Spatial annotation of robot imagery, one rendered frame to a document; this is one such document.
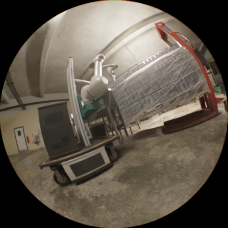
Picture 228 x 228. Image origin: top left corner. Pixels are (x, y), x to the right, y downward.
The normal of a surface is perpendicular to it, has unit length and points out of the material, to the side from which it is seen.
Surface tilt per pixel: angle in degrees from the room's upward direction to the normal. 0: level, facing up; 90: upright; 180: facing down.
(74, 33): 180
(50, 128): 90
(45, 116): 90
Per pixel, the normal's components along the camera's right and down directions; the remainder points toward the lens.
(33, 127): 0.70, -0.29
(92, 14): 0.32, 0.94
